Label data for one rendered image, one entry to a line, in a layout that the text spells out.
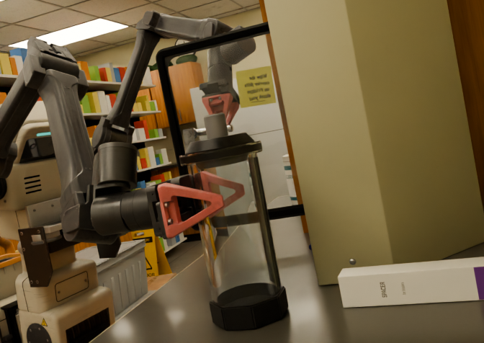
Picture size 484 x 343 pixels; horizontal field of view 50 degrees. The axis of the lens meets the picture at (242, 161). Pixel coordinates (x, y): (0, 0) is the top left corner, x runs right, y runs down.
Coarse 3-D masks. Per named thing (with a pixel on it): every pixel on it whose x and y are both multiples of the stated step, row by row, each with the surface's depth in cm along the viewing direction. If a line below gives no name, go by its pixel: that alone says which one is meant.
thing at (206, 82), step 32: (224, 32) 107; (192, 64) 110; (224, 64) 108; (256, 64) 106; (192, 96) 110; (224, 96) 109; (256, 96) 107; (256, 128) 108; (288, 160) 106; (288, 192) 107
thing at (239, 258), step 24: (192, 168) 65; (216, 168) 63; (240, 168) 64; (216, 192) 64; (240, 192) 64; (216, 216) 64; (240, 216) 64; (264, 216) 66; (216, 240) 64; (240, 240) 64; (264, 240) 66; (216, 264) 65; (240, 264) 64; (264, 264) 65; (216, 288) 66; (240, 288) 64; (264, 288) 65
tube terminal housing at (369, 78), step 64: (320, 0) 71; (384, 0) 74; (320, 64) 72; (384, 64) 73; (448, 64) 79; (320, 128) 73; (384, 128) 73; (448, 128) 79; (320, 192) 74; (384, 192) 72; (448, 192) 78; (320, 256) 75; (384, 256) 73; (448, 256) 77
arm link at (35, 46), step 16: (32, 48) 103; (48, 48) 103; (64, 48) 108; (48, 64) 98; (64, 64) 101; (16, 80) 111; (16, 96) 110; (32, 96) 110; (0, 112) 115; (16, 112) 113; (0, 128) 115; (16, 128) 117; (0, 144) 119; (16, 144) 126
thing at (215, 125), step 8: (208, 120) 66; (216, 120) 66; (224, 120) 67; (208, 128) 67; (216, 128) 66; (224, 128) 67; (208, 136) 67; (216, 136) 66; (224, 136) 64; (232, 136) 64; (240, 136) 65; (248, 136) 67; (192, 144) 66; (200, 144) 64; (208, 144) 64; (216, 144) 64; (224, 144) 63; (232, 144) 64; (240, 144) 64; (192, 152) 65
